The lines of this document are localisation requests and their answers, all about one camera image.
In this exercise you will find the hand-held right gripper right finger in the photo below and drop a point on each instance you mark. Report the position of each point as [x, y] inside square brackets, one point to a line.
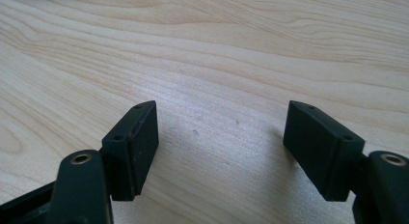
[321, 150]

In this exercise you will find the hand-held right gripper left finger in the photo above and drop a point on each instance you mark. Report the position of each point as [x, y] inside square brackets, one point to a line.
[130, 153]

